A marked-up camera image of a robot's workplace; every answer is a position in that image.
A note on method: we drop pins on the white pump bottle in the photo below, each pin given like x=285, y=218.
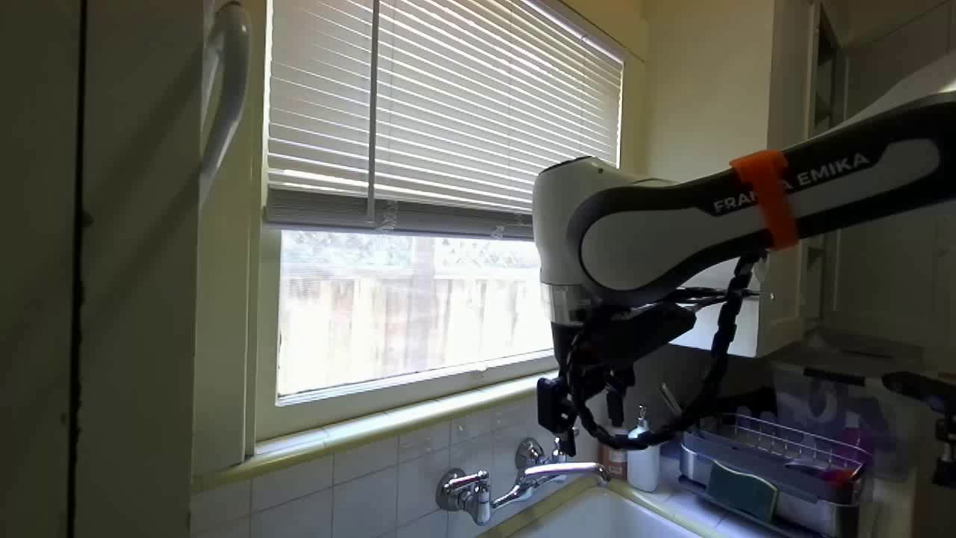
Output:
x=643, y=464

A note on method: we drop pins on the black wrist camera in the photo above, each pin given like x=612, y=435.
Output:
x=555, y=406

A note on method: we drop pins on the white sink basin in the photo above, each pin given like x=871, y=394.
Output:
x=597, y=512

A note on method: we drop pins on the chrome wall faucet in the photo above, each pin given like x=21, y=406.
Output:
x=479, y=491

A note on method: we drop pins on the grey plastic drainer tray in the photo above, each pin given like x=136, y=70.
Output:
x=806, y=503

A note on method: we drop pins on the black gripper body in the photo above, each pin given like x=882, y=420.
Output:
x=637, y=331

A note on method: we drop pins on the white window blinds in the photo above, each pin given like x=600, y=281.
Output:
x=466, y=107

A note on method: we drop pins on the white wall cabinet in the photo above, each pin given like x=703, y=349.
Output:
x=787, y=299

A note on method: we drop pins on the white window frame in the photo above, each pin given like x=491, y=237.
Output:
x=267, y=330

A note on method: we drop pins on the metal utensil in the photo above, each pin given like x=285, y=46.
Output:
x=672, y=402

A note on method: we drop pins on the blind tilt wand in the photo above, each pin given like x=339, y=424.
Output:
x=375, y=121

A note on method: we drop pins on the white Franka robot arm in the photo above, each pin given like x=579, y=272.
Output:
x=646, y=227

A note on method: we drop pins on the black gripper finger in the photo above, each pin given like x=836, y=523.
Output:
x=615, y=403

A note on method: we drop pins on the orange label pump bottle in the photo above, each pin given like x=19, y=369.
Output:
x=612, y=461

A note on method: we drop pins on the green yellow sponge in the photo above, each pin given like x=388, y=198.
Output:
x=741, y=491

